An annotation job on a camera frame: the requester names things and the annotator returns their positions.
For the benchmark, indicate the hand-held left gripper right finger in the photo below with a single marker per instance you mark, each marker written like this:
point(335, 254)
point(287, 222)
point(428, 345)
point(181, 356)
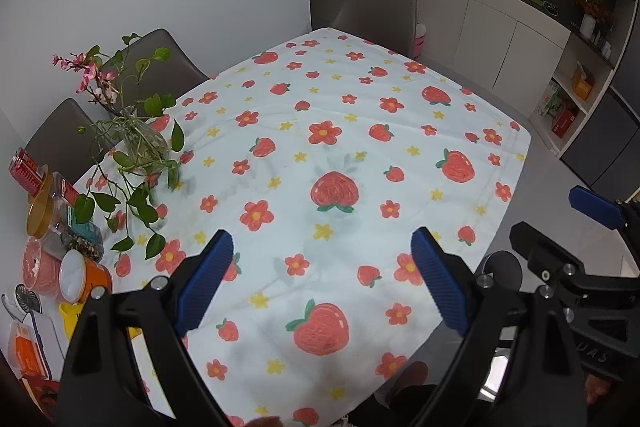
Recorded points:
point(440, 279)

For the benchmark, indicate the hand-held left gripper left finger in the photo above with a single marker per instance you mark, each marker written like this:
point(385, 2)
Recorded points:
point(207, 277)

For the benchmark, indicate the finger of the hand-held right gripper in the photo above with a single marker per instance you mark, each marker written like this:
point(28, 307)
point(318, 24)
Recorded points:
point(595, 206)
point(550, 252)

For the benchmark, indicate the person's right hand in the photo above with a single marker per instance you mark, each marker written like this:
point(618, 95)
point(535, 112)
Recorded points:
point(602, 392)

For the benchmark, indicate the dark grey tall cabinet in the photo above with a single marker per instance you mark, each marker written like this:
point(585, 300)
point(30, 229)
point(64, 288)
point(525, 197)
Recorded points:
point(605, 142)

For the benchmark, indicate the red cardboard box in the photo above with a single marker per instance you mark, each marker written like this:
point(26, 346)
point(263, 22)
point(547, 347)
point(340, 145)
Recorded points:
point(565, 122)

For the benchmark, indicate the pink slipper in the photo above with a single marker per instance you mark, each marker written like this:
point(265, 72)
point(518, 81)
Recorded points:
point(412, 374)

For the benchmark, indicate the glass vase with plant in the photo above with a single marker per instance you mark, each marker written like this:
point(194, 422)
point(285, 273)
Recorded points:
point(140, 202)

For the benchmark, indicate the green white carton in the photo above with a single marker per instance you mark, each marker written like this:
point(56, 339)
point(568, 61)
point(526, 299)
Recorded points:
point(549, 101)

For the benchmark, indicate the orange cardboard box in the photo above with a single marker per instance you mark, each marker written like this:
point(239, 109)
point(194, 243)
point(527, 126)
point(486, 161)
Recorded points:
point(583, 83)

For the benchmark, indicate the orange canister with white lid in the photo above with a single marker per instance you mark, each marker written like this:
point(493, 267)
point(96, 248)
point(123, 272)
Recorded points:
point(82, 277)

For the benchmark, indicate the clear snack jar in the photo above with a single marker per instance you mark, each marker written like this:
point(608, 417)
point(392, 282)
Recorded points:
point(85, 234)

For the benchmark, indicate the person's black trousers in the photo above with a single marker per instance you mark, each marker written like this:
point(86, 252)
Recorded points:
point(415, 407)

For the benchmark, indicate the yellow plastic item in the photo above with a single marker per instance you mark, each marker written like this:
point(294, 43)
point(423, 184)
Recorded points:
point(70, 317)

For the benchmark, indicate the white open shelf unit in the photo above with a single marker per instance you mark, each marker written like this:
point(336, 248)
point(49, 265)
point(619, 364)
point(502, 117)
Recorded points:
point(565, 62)

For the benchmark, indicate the clear box with red lid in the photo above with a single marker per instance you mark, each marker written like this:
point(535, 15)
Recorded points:
point(67, 192)

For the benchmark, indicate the pink round container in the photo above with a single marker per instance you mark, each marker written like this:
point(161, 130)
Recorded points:
point(40, 267)

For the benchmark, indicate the jar with gold lid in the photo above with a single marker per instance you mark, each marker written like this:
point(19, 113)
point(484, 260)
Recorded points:
point(42, 214)

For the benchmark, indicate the strawberry flower print tablecloth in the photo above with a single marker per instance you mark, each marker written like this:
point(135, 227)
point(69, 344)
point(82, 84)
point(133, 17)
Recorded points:
point(350, 127)

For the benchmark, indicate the small white fan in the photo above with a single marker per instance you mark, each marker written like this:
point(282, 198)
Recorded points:
point(22, 299)

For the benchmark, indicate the orange flowers in white pot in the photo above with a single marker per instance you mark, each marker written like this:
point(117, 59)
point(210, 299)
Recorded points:
point(590, 14)

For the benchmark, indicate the orange pack in clear case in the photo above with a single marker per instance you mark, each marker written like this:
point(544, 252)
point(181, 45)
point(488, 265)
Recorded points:
point(27, 352)

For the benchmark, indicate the taupe upholstered chair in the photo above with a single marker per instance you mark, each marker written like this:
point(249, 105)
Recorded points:
point(60, 137)
point(160, 57)
point(375, 12)

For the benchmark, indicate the red book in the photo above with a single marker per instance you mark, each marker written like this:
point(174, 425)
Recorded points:
point(42, 399)

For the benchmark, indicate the white base cabinets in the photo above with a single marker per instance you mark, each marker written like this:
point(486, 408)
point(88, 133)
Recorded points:
point(475, 22)

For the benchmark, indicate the pink blossom branch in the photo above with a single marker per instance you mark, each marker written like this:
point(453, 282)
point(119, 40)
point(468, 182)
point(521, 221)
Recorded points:
point(92, 74)

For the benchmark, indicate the pink stool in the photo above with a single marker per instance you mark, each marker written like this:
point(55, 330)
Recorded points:
point(419, 47)

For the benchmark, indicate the small white bundle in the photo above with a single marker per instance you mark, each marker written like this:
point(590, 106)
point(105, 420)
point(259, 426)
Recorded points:
point(421, 29)

